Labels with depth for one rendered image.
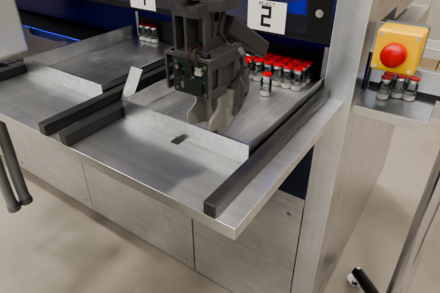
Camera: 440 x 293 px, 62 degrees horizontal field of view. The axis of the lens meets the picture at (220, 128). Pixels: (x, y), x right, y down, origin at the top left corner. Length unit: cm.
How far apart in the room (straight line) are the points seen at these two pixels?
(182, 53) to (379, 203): 159
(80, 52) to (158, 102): 36
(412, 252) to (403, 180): 105
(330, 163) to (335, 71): 21
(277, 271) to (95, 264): 77
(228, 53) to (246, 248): 79
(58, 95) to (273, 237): 65
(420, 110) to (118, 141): 55
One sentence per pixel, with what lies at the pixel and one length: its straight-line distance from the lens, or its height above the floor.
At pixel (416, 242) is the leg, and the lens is 109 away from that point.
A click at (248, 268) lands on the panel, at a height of 25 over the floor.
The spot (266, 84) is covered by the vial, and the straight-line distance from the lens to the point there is 73.
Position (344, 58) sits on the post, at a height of 97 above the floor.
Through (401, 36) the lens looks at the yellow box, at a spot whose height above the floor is 102.
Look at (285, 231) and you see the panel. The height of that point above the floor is 47.
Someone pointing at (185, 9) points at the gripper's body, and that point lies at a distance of 43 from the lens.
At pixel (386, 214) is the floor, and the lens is 189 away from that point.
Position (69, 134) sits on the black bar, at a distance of 63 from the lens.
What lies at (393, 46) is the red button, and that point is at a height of 101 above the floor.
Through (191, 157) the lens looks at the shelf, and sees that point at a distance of 56.
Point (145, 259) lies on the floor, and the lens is 158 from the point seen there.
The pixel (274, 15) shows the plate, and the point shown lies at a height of 102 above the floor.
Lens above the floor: 121
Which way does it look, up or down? 31 degrees down
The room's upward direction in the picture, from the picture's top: straight up
